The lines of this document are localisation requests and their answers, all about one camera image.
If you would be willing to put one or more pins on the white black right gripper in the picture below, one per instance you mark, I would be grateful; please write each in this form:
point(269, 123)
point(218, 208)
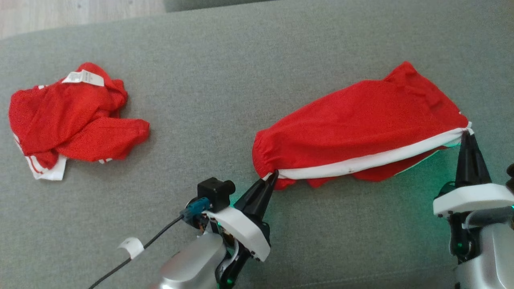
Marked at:
point(474, 196)

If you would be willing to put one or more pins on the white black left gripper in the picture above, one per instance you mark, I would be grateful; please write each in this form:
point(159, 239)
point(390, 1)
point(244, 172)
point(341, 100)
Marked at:
point(245, 233)

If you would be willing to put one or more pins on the red shorts white stripe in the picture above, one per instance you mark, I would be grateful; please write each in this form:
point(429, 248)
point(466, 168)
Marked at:
point(353, 120)

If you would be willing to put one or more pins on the red Bulls 23 jersey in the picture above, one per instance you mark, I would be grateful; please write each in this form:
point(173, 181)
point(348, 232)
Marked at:
point(80, 124)

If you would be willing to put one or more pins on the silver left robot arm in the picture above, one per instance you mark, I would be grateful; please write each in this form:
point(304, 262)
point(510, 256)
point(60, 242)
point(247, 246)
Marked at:
point(188, 265)

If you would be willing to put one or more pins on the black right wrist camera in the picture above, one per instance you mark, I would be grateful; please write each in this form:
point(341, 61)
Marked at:
point(510, 176)

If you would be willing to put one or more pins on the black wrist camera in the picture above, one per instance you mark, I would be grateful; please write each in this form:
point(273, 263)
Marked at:
point(215, 190)
point(510, 176)

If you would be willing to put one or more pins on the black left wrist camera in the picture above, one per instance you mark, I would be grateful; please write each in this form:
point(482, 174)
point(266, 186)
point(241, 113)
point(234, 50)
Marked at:
point(215, 190)

